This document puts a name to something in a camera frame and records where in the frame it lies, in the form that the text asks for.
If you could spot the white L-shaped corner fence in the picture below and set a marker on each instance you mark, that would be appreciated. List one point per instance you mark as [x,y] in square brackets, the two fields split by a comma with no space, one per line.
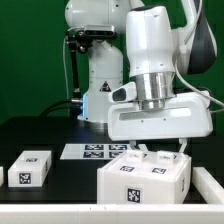
[210,213]

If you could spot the white base marker plate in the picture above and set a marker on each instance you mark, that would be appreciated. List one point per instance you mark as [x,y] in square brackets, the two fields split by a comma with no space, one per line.
[92,151]

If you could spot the white box with marker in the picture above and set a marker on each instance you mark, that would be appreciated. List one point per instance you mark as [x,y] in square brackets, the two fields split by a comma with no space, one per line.
[30,169]

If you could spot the white cabinet body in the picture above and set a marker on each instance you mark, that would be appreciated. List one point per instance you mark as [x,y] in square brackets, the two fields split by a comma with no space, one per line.
[145,189]

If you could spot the white block at left edge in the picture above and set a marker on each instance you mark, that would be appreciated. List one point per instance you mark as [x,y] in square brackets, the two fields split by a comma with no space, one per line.
[1,176]

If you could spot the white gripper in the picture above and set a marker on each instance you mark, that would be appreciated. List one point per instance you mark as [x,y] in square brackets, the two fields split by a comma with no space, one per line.
[184,116]

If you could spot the grey depth camera bar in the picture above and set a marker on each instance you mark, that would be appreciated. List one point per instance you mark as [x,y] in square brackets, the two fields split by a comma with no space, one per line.
[98,32]

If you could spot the white door panel with marker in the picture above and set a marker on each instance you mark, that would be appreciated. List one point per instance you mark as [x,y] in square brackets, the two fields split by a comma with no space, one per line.
[167,165]

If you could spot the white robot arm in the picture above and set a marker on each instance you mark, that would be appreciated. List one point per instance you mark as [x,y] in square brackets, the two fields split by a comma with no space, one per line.
[134,56]

